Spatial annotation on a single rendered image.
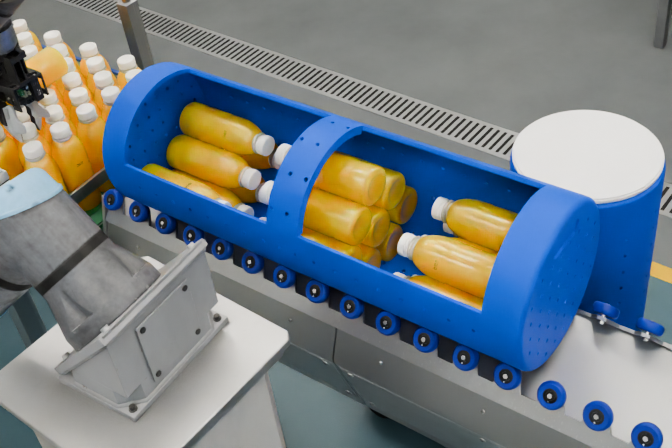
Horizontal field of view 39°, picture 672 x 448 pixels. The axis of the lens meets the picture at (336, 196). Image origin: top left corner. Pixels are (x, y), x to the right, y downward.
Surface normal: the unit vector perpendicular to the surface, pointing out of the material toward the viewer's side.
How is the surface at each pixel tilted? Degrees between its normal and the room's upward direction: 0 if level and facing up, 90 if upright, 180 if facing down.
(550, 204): 7
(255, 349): 0
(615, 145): 0
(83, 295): 43
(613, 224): 90
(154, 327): 90
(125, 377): 90
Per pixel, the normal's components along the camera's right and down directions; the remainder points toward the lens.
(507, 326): -0.58, 0.40
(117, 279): 0.29, -0.53
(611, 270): 0.18, 0.62
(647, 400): -0.11, -0.76
